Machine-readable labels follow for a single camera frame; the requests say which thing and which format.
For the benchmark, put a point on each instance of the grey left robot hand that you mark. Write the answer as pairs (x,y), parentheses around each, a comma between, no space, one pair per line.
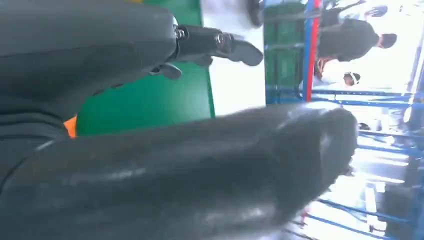
(165,172)

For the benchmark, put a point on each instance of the green table mat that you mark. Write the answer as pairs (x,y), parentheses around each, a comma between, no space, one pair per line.
(149,102)

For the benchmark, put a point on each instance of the orange drink bottle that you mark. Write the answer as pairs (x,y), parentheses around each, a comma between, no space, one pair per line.
(71,127)

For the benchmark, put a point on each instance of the green crate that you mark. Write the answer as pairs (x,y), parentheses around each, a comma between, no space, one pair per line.
(283,56)

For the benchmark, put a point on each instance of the person in background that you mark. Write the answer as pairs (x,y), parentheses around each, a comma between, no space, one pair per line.
(351,39)
(338,74)

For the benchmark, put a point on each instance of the red and blue post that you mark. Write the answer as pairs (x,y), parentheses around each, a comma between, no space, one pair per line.
(312,49)

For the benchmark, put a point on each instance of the blue metal rack frame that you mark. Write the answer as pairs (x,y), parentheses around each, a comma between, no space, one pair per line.
(371,99)

